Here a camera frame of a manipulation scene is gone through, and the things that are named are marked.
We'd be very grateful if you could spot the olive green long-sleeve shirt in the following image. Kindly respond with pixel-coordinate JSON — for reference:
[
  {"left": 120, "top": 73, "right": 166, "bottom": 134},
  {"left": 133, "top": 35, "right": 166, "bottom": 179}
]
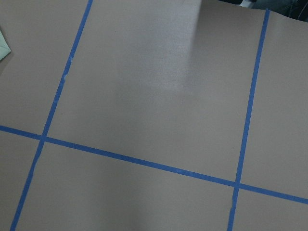
[{"left": 0, "top": 32, "right": 11, "bottom": 60}]

